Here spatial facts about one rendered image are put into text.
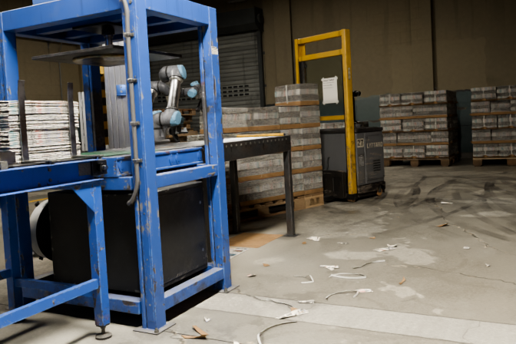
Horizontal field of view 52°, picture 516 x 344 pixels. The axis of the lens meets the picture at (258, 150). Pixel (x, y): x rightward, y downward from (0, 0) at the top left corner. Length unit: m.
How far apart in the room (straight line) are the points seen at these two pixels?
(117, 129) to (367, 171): 2.88
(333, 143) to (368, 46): 5.69
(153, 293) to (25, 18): 1.49
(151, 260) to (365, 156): 3.96
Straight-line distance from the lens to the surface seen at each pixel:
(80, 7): 2.70
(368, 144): 6.10
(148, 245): 2.48
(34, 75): 11.95
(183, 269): 2.85
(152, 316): 2.57
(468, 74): 11.16
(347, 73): 5.80
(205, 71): 2.94
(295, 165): 5.43
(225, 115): 4.86
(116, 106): 4.51
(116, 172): 2.52
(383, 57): 11.48
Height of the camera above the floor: 0.92
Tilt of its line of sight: 3 degrees down
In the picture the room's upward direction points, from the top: 3 degrees counter-clockwise
